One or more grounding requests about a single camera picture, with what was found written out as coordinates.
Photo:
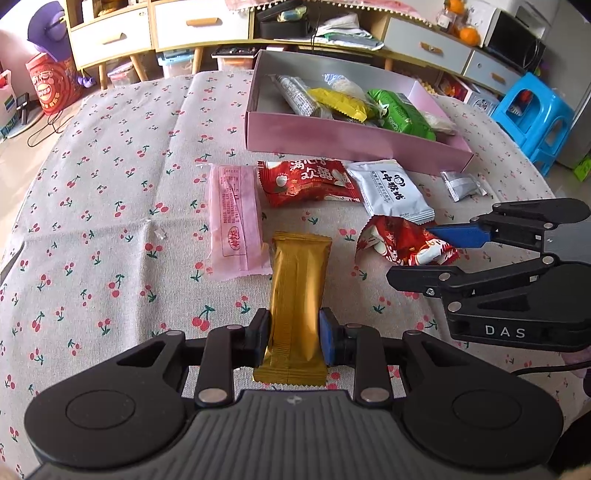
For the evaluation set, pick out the blue plastic stool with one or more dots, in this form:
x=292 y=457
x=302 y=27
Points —
x=561 y=99

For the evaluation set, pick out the white round stand base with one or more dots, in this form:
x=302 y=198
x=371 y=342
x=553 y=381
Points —
x=23 y=130

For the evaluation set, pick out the small clear storage box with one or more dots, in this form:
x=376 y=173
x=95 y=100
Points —
x=122 y=74

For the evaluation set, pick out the black storage case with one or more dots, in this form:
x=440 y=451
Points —
x=281 y=28

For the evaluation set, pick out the wooden cabinet with grey drawers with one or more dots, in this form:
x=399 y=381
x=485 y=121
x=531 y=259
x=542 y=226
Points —
x=425 y=39

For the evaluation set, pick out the gold snack packet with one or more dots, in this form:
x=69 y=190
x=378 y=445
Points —
x=295 y=295

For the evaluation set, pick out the white snack packet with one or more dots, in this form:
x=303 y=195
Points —
x=392 y=189

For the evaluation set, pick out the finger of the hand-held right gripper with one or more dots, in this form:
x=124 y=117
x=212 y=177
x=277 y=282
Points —
x=461 y=235
x=415 y=277

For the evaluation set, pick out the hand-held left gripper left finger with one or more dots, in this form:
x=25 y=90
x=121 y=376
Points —
x=258 y=337

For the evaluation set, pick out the red printed bucket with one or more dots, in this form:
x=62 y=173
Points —
x=51 y=87

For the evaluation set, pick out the red snack packet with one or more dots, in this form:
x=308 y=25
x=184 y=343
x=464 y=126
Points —
x=406 y=240
x=300 y=182

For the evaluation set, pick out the cherry print cloth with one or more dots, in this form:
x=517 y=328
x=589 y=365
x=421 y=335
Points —
x=115 y=184

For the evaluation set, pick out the black lidded clear storage box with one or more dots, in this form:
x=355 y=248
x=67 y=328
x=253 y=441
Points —
x=231 y=53

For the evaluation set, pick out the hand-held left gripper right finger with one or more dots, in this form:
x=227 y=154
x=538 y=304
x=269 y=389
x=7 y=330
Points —
x=328 y=339

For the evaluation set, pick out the wooden cabinet with white drawers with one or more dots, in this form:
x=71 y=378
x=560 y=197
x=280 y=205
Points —
x=111 y=39

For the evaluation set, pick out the pile of papers and bags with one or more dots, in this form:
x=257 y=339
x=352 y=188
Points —
x=351 y=34

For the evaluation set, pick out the yellow snack packet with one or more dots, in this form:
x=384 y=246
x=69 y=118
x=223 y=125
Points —
x=341 y=102

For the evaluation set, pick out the blue lidded clear storage box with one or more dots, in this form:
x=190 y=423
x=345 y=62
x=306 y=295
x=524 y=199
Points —
x=175 y=64

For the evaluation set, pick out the white microwave oven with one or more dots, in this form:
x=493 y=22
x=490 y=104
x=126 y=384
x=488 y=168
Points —
x=512 y=44

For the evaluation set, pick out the white patterned storage crate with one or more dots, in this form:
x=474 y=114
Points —
x=480 y=104

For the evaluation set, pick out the small silver snack packet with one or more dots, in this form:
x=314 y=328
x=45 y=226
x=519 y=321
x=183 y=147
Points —
x=461 y=184

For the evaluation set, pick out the small clear wrapper scrap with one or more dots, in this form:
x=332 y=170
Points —
x=160 y=232

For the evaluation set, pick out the pink snack packet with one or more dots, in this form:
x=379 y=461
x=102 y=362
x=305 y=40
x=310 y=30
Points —
x=235 y=221

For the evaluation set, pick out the pink tasselled cherry cloth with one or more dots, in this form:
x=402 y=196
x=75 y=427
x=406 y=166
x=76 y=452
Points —
x=401 y=9

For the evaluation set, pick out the green snack packet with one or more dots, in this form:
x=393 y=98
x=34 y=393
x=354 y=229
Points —
x=401 y=117

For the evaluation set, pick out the pink cardboard box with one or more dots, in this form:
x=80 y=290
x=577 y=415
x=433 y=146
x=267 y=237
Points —
x=346 y=138

